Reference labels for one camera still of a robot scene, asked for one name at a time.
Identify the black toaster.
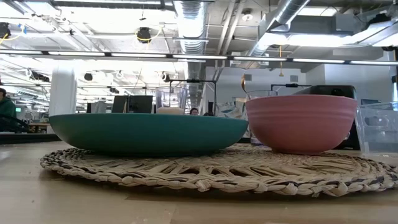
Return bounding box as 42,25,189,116
294,85,361,151

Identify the black background rig frame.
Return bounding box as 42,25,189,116
169,79,218,116
270,83,312,91

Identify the black vacuum hose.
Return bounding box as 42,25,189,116
0,113,29,133

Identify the teal plate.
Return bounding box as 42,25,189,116
49,113,249,157

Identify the clear plastic container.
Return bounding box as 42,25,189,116
354,101,398,158

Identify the white leaf-patterned object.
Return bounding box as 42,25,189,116
216,98,249,138

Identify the white building column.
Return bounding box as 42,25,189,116
49,60,78,116

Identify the gold spoon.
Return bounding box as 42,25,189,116
240,73,249,100

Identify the round woven straw placemat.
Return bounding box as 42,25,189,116
39,143,398,197

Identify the black aluminium rig frame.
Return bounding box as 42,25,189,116
0,133,62,146

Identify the glass of milk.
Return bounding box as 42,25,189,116
155,86,188,115

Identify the black overhead light bar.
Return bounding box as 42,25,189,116
0,48,398,67

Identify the black computer monitor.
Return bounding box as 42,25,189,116
129,95,154,114
111,95,130,114

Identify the black round ceiling device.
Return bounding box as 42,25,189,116
136,27,152,44

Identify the ribbed silver ventilation duct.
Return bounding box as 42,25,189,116
172,0,208,108

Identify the pink ribbed bowl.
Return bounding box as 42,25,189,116
245,95,358,156

